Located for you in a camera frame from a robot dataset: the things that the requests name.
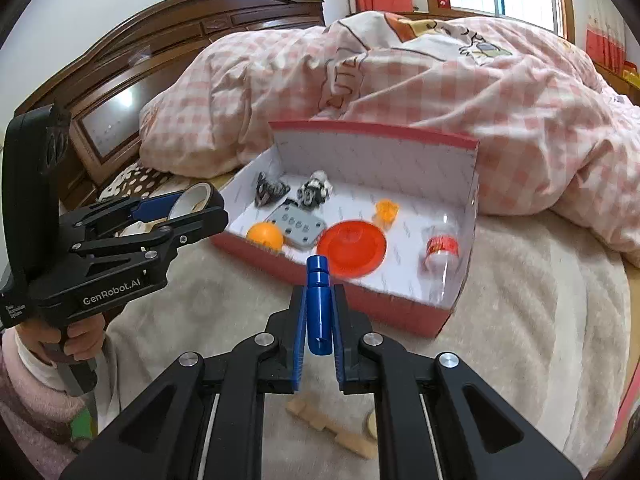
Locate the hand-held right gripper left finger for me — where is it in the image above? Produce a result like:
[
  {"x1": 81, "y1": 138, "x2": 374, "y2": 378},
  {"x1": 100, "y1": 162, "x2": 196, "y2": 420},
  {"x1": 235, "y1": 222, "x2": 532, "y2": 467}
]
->
[{"x1": 60, "y1": 284, "x2": 308, "y2": 480}]

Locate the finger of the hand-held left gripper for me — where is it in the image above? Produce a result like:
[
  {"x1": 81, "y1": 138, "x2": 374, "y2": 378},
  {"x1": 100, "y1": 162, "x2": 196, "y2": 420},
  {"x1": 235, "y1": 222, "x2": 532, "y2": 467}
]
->
[
  {"x1": 61, "y1": 192, "x2": 182, "y2": 239},
  {"x1": 72, "y1": 185, "x2": 230, "y2": 281}
]

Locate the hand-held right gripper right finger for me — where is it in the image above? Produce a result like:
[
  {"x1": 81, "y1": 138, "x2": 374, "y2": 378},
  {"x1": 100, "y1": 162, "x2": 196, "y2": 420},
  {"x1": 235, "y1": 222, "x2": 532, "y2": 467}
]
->
[{"x1": 332, "y1": 284, "x2": 583, "y2": 480}]

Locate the black tape roll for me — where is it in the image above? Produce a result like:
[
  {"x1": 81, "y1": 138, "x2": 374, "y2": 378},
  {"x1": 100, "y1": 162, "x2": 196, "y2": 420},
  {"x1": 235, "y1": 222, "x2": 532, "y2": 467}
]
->
[{"x1": 167, "y1": 182, "x2": 216, "y2": 221}]

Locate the blue pen with metal clip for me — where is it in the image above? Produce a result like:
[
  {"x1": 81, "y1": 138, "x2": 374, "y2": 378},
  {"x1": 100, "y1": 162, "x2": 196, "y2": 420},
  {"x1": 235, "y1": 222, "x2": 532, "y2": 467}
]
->
[{"x1": 306, "y1": 255, "x2": 335, "y2": 357}]

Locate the red cardboard box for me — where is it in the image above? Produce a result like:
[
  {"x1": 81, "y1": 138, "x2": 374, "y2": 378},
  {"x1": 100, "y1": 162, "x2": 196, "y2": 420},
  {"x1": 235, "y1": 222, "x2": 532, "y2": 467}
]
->
[{"x1": 210, "y1": 120, "x2": 481, "y2": 338}]

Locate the orange ball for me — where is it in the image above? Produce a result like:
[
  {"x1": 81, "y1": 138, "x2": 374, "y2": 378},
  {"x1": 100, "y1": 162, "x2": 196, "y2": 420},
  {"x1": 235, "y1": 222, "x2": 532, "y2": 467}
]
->
[{"x1": 246, "y1": 222, "x2": 285, "y2": 252}]

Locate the red plastic lid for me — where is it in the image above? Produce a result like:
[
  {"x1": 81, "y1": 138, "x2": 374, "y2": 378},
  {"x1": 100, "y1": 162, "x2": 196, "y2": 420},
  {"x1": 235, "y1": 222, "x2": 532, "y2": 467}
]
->
[{"x1": 317, "y1": 219, "x2": 388, "y2": 277}]

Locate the grey plate with holes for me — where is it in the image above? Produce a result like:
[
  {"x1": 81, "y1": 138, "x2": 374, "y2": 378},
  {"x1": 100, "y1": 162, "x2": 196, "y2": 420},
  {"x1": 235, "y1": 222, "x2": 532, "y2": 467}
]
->
[{"x1": 264, "y1": 199, "x2": 328, "y2": 250}]

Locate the white black toy robot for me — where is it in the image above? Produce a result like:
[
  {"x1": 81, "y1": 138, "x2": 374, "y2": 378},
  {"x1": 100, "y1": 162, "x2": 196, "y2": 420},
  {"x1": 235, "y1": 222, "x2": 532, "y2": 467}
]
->
[{"x1": 297, "y1": 170, "x2": 333, "y2": 208}]

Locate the translucent orange toy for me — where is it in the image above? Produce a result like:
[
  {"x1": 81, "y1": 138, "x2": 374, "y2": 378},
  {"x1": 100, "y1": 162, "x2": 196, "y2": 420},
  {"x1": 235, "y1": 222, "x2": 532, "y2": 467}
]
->
[{"x1": 371, "y1": 199, "x2": 401, "y2": 231}]

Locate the clear bottle with red label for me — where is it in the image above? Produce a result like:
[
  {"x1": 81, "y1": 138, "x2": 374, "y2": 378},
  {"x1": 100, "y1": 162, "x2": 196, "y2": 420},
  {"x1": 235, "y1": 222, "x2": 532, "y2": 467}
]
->
[{"x1": 420, "y1": 212, "x2": 463, "y2": 306}]

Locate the person's left forearm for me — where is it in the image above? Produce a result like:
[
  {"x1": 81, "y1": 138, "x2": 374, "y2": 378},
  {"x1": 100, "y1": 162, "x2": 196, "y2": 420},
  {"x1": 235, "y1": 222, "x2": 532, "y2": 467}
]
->
[{"x1": 0, "y1": 330, "x2": 123, "y2": 476}]

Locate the person's left hand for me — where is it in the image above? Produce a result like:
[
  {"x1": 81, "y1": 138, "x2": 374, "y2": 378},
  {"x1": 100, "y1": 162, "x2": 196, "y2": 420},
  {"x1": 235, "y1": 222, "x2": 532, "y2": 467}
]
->
[{"x1": 17, "y1": 316, "x2": 107, "y2": 365}]

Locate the brown dotted bed sheet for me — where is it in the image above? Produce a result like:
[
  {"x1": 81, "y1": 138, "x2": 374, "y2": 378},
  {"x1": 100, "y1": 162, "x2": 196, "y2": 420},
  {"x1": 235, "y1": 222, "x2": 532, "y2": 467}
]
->
[{"x1": 97, "y1": 160, "x2": 176, "y2": 241}]

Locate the wooden cross-shaped block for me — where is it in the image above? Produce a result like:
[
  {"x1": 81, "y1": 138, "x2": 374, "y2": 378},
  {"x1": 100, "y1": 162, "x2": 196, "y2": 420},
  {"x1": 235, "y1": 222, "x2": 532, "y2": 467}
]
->
[{"x1": 286, "y1": 394, "x2": 378, "y2": 460}]

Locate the dark wooden headboard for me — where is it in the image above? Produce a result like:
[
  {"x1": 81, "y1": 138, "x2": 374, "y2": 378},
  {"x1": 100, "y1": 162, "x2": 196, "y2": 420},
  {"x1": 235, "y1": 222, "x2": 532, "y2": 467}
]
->
[{"x1": 12, "y1": 0, "x2": 326, "y2": 211}]

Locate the white fleece blanket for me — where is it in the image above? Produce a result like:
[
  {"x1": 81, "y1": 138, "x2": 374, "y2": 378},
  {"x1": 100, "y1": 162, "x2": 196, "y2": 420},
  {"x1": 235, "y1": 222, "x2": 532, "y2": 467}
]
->
[{"x1": 95, "y1": 210, "x2": 631, "y2": 480}]

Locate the pink checkered quilt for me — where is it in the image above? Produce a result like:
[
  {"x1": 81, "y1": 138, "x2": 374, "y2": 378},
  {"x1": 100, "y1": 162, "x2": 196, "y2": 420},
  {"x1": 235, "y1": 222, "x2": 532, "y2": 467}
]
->
[{"x1": 137, "y1": 10, "x2": 640, "y2": 266}]

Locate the dark wooden desk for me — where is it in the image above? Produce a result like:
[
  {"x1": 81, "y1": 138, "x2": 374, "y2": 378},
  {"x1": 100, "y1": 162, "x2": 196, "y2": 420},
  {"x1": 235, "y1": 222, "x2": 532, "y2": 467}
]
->
[{"x1": 595, "y1": 60, "x2": 640, "y2": 106}]

